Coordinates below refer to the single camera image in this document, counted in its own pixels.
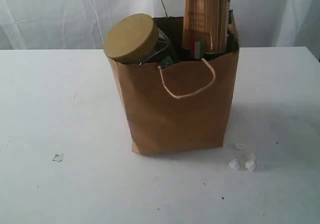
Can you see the spaghetti packet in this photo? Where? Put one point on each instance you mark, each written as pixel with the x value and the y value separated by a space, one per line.
pixel 205 27

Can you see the clear plastic scrap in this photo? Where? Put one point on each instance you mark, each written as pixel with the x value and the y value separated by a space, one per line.
pixel 58 157

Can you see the white backdrop curtain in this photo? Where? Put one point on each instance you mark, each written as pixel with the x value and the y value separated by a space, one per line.
pixel 82 24

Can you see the brown paper shopping bag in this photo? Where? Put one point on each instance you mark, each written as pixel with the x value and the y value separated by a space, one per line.
pixel 184 106

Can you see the clear nut jar gold lid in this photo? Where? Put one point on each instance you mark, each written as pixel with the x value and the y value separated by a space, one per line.
pixel 138 40

